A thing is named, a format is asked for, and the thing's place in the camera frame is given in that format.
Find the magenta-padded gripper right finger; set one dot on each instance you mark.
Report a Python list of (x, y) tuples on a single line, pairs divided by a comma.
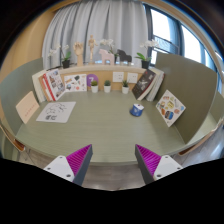
[(166, 166)]

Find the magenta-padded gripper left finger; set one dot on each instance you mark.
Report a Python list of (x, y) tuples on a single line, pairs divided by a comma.
[(58, 166)]

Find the blue and white computer mouse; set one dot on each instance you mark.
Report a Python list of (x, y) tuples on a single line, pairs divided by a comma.
[(137, 109)]

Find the food picture sticker sheet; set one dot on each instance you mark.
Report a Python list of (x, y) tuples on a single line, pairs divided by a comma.
[(170, 107)]

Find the peach card with red text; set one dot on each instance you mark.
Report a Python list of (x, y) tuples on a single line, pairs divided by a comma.
[(27, 107)]

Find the brown-spined book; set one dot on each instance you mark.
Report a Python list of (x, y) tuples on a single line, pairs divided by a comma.
[(43, 87)]

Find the red-spined photo cover book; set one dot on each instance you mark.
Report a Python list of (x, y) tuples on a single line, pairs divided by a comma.
[(56, 83)]

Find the white books stack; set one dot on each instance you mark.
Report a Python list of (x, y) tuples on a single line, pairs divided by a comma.
[(157, 83)]

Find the green felt partition panel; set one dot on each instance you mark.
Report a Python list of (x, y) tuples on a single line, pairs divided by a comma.
[(16, 83), (186, 83)]

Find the white cartoon sticker sheet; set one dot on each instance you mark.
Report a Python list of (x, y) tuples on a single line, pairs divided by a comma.
[(75, 82)]

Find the black cover book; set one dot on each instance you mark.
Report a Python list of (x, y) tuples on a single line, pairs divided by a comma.
[(143, 84)]

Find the small succulent in white pot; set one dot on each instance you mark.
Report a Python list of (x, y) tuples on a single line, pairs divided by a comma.
[(94, 88), (107, 88), (125, 89)]

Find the thick white book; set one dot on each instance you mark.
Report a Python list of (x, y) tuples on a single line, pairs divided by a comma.
[(36, 83)]

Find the round purple number sign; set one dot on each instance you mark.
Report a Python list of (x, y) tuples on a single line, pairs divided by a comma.
[(91, 78)]

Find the white orchid in black pot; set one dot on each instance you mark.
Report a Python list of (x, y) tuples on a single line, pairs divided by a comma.
[(66, 62), (145, 63), (108, 42)]

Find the light wooden desk shelf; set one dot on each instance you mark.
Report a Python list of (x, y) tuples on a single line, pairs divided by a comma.
[(100, 69)]

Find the wooden hand model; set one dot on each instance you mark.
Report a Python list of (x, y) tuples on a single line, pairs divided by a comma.
[(79, 51)]

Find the dark grey horse figure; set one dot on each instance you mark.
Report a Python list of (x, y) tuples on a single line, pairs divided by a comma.
[(124, 56)]

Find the pink horse figure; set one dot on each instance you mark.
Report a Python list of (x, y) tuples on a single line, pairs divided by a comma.
[(106, 56)]

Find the dark framed window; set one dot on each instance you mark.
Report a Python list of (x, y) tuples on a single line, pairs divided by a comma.
[(191, 43)]

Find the wooden artist mannequin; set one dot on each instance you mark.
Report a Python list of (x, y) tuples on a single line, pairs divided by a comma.
[(91, 45)]

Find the grey white curtain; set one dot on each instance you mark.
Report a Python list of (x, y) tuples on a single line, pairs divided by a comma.
[(110, 20)]

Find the white wall socket plate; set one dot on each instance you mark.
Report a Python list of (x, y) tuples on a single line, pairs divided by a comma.
[(132, 77), (118, 76)]

